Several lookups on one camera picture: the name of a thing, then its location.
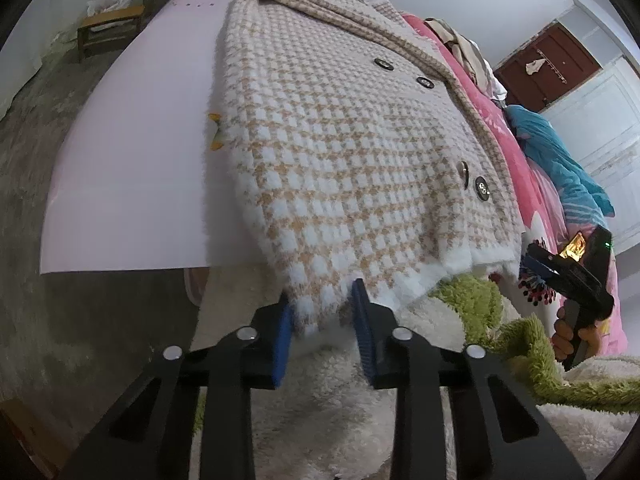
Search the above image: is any white garment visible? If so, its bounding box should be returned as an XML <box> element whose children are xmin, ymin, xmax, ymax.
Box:
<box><xmin>480</xmin><ymin>60</ymin><xmax>508</xmax><ymax>101</ymax></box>

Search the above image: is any brown door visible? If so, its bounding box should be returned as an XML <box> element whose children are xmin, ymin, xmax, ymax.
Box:
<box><xmin>492</xmin><ymin>20</ymin><xmax>603</xmax><ymax>113</ymax></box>

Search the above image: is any person's right forearm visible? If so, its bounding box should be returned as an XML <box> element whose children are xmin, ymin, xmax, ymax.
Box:
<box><xmin>487</xmin><ymin>317</ymin><xmax>640</xmax><ymax>461</ymax></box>

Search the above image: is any beige garment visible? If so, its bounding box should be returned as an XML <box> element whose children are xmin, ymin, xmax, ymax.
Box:
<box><xmin>425</xmin><ymin>17</ymin><xmax>493</xmax><ymax>86</ymax></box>

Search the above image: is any white wardrobe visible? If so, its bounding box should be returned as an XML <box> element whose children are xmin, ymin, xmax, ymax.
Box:
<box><xmin>540</xmin><ymin>55</ymin><xmax>640</xmax><ymax>256</ymax></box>

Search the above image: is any white folding table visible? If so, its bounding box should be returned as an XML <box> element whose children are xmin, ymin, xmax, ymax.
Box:
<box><xmin>41</xmin><ymin>0</ymin><xmax>358</xmax><ymax>276</ymax></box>

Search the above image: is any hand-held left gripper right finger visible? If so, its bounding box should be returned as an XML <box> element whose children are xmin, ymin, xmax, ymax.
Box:
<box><xmin>351</xmin><ymin>278</ymin><xmax>586</xmax><ymax>480</ymax></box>

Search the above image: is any pink floral blanket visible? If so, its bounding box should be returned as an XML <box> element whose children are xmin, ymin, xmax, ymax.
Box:
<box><xmin>402</xmin><ymin>12</ymin><xmax>628</xmax><ymax>361</ymax></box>

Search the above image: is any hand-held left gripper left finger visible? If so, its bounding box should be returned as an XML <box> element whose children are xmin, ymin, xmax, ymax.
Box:
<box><xmin>60</xmin><ymin>292</ymin><xmax>296</xmax><ymax>480</ymax></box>

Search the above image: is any wooden stool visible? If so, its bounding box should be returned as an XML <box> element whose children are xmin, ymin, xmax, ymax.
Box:
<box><xmin>76</xmin><ymin>5</ymin><xmax>146</xmax><ymax>63</ymax></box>

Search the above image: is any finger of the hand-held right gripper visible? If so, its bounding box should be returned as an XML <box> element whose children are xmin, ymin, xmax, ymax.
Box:
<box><xmin>520</xmin><ymin>242</ymin><xmax>563</xmax><ymax>286</ymax></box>

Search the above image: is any white curtain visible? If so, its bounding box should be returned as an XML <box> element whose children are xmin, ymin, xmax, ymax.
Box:
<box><xmin>0</xmin><ymin>0</ymin><xmax>96</xmax><ymax>121</ymax></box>

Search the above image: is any beige white houndstooth coat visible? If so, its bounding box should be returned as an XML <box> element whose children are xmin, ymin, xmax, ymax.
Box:
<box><xmin>207</xmin><ymin>0</ymin><xmax>526</xmax><ymax>338</ymax></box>

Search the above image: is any person's right hand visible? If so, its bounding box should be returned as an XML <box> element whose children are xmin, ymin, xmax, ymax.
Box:
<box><xmin>552</xmin><ymin>306</ymin><xmax>601</xmax><ymax>361</ymax></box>

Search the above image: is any blue blanket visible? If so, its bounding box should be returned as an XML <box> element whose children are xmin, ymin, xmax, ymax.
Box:
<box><xmin>502</xmin><ymin>104</ymin><xmax>616</xmax><ymax>218</ymax></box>

